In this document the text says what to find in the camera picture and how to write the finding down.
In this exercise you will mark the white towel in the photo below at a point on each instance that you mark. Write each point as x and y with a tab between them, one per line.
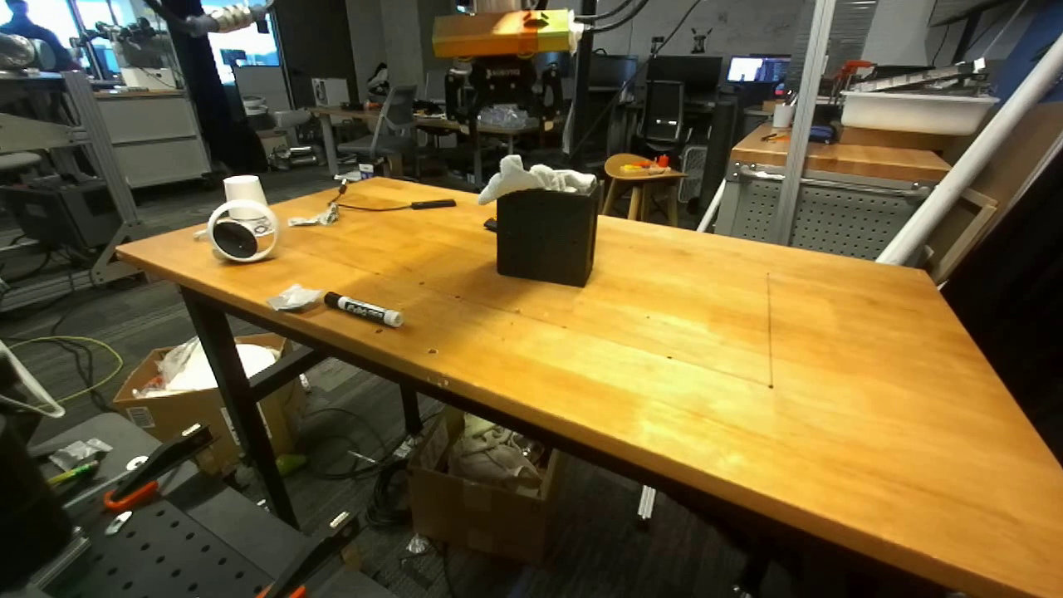
515	175

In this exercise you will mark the black perforated box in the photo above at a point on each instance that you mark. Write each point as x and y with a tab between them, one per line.
547	236

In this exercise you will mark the computer monitor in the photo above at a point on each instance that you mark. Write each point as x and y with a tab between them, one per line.
758	67

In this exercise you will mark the round wooden stool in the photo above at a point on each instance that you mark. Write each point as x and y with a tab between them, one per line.
635	177

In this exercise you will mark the large crumpled silver foil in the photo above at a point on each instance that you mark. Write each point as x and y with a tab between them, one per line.
330	215

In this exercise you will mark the wooden workbench in background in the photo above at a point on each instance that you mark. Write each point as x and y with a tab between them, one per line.
851	196

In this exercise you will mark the black and white marker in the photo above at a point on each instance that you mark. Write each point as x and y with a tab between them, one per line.
363	309

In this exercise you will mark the black clamp orange handle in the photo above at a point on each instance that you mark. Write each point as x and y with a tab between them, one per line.
143	481

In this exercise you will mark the cardboard box on floor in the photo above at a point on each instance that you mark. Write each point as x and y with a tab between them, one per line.
483	487

